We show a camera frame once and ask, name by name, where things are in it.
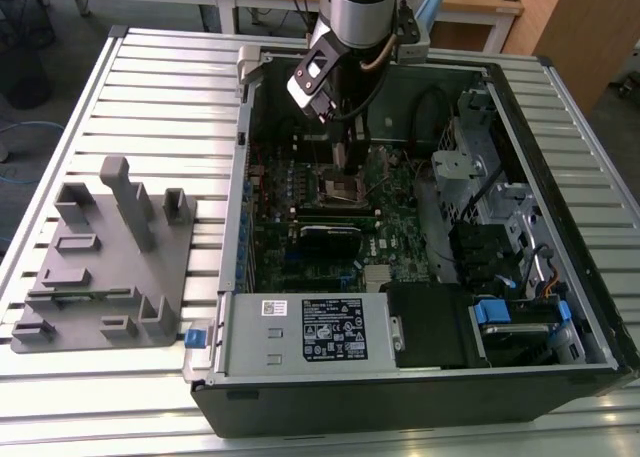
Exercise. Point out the silver chipset heatsink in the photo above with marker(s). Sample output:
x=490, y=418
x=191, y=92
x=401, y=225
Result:
x=377, y=274

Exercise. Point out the black RAM slot bank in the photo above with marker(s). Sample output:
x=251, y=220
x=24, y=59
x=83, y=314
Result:
x=340, y=210
x=305, y=153

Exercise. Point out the metal locking lever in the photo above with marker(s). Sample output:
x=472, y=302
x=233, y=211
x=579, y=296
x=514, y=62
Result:
x=316, y=157
x=380, y=185

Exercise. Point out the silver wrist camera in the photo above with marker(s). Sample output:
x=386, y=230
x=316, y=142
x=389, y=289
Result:
x=312, y=82

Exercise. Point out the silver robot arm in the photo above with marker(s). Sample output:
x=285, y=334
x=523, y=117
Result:
x=360, y=12

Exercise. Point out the silver power supply unit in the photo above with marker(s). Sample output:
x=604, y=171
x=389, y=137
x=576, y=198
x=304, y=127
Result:
x=250, y=337

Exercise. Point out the black office chair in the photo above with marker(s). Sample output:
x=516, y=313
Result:
x=30, y=77

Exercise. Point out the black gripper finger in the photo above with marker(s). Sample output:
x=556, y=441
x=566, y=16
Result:
x=357, y=152

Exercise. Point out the grey wrist-mounted box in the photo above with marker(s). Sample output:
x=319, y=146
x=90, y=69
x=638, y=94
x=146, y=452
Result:
x=415, y=49

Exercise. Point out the wooden cabinet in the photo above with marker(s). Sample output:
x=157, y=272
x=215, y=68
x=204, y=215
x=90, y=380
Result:
x=590, y=27

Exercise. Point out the hard disk in blue carrier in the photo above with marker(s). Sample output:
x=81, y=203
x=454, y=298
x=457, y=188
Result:
x=492, y=313

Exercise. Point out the perforated metal drive cage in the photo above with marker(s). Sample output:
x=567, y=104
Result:
x=457, y=164

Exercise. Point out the blue case latch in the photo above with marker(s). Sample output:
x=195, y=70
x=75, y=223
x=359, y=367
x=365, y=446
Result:
x=195, y=339

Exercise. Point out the grey parts rack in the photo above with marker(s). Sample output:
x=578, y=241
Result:
x=125, y=267

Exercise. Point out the green motherboard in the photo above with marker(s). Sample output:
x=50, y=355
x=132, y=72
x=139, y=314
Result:
x=400, y=227

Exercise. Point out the black disk bay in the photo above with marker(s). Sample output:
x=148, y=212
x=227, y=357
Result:
x=480, y=257

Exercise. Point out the black graphics card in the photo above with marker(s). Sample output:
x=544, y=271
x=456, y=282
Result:
x=330, y=242

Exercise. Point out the CPU socket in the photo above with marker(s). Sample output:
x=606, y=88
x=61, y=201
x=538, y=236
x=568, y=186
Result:
x=336, y=186

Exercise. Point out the black PC case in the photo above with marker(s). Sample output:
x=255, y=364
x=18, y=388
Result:
x=350, y=407

